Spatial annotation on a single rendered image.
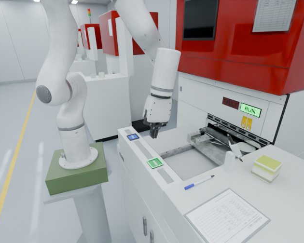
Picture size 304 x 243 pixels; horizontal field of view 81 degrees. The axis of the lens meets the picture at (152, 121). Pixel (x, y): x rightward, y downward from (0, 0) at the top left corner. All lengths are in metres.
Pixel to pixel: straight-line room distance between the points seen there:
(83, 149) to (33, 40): 7.76
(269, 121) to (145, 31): 0.73
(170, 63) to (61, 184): 0.71
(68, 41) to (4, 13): 7.89
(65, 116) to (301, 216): 0.92
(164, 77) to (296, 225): 0.59
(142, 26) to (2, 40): 8.14
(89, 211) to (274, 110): 1.09
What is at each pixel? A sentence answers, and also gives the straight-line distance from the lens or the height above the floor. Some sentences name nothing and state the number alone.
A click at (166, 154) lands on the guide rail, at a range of 1.06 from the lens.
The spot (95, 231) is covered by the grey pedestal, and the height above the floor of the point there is 0.42.
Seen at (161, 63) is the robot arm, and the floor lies 1.38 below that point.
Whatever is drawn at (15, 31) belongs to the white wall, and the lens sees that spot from 8.59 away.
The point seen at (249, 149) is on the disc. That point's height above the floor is 0.90.
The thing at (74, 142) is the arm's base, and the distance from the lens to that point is 0.90.
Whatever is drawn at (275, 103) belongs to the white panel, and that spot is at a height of 1.17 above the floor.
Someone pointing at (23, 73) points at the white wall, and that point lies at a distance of 8.67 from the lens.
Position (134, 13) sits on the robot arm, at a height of 1.53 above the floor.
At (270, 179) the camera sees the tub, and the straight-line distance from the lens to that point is 0.80.
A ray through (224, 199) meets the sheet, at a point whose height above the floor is 0.97.
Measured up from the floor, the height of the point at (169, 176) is 0.96.
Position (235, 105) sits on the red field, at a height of 1.10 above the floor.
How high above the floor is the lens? 1.46
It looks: 25 degrees down
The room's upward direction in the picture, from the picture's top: 1 degrees counter-clockwise
